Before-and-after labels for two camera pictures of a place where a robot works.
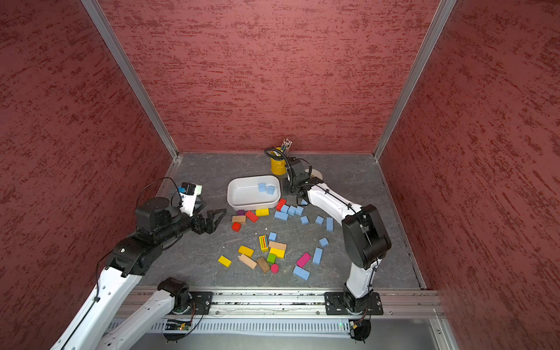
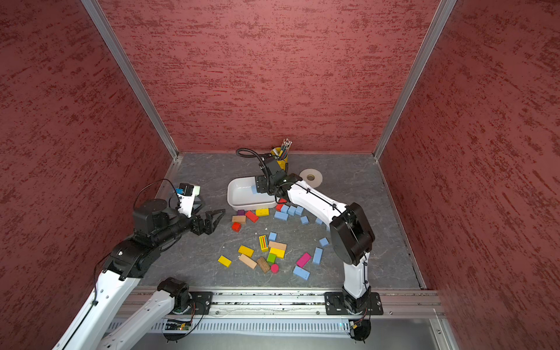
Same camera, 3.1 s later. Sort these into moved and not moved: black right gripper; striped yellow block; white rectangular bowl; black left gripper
Moved: black right gripper
Not moved: white rectangular bowl; striped yellow block; black left gripper
